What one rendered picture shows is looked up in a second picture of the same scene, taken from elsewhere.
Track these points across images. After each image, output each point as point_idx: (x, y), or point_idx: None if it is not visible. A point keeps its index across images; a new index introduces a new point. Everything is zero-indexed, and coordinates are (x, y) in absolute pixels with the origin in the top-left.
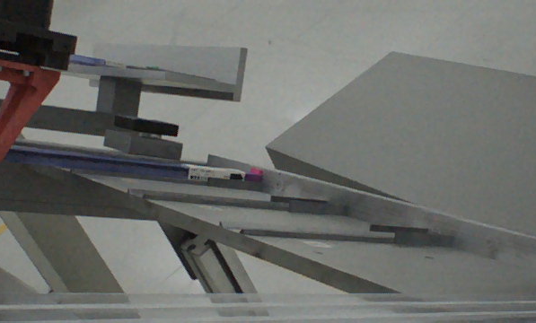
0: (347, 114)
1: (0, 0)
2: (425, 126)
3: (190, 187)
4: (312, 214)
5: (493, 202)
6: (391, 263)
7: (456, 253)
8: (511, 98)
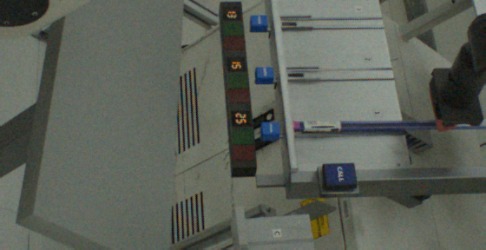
0: (121, 210)
1: None
2: (121, 131)
3: (344, 110)
4: (308, 64)
5: (164, 66)
6: None
7: (290, 7)
8: (83, 73)
